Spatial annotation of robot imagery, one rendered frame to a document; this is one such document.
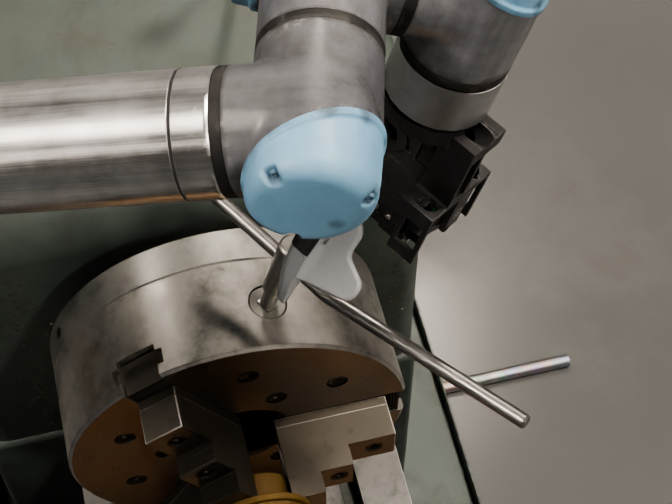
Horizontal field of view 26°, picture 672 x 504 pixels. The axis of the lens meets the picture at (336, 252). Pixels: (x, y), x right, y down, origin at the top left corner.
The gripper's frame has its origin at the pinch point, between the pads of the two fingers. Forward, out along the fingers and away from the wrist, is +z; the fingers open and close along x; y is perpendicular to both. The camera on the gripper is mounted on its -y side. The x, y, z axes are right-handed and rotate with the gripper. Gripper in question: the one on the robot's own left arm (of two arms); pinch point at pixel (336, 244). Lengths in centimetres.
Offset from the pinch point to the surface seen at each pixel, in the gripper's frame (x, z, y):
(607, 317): 112, 114, 10
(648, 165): 145, 109, -5
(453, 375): -0.2, 2.6, 13.3
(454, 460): 40, 73, 12
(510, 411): -0.1, 1.3, 18.5
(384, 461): 15.9, 45.2, 8.8
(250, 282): 0.3, 12.6, -5.9
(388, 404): 8.7, 25.4, 7.8
